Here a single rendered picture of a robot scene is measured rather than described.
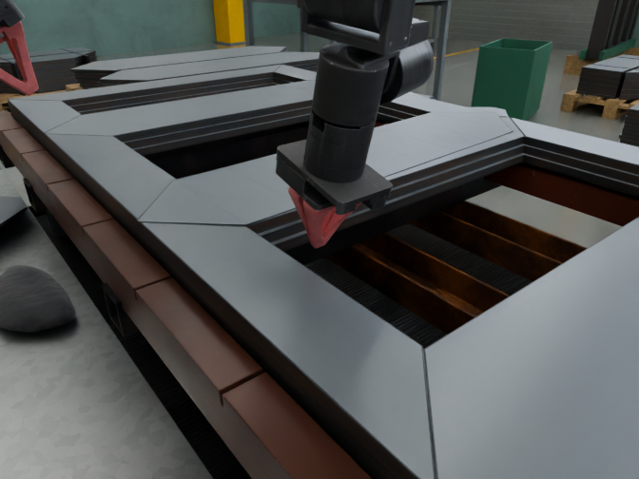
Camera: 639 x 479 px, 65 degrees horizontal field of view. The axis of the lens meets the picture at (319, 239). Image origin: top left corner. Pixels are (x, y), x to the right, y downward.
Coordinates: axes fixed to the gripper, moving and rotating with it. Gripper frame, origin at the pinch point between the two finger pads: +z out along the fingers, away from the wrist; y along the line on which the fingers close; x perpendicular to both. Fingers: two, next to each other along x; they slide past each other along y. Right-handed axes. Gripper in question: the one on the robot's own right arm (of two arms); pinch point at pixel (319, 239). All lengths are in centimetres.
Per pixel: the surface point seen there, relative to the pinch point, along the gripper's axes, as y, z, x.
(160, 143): 50, 16, -3
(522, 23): 422, 171, -762
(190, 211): 15.2, 4.3, 7.2
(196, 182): 22.9, 6.4, 2.6
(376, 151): 17.8, 5.4, -25.9
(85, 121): 64, 17, 5
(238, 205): 13.2, 3.9, 1.9
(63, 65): 442, 167, -79
